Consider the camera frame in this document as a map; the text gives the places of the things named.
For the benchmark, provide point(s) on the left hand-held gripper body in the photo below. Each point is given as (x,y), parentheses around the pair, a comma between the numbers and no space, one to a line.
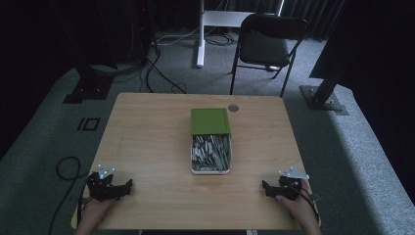
(101,187)

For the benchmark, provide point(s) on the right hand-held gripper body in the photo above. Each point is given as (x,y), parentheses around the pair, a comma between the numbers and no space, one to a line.
(289,186)

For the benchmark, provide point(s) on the person's right hand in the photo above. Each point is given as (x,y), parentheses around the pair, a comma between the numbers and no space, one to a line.
(299,205)

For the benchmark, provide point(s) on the person's left hand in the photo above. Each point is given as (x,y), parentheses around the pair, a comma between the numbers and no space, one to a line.
(98,209)

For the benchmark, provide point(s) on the white drawer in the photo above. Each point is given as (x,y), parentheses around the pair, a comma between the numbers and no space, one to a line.
(193,169)

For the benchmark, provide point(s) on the green drawer box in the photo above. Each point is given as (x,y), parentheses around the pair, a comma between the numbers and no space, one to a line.
(210,120)

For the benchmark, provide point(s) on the black metal stand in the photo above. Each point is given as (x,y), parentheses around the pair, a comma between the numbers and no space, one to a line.
(323,98)
(88,88)

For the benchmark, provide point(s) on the black folding chair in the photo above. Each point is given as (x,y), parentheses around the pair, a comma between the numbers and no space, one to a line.
(266,45)

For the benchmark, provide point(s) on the pile of grey wall plugs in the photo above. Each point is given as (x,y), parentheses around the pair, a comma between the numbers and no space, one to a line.
(210,153)

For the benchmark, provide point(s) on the white desk frame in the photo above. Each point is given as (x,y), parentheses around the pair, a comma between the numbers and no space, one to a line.
(201,39)

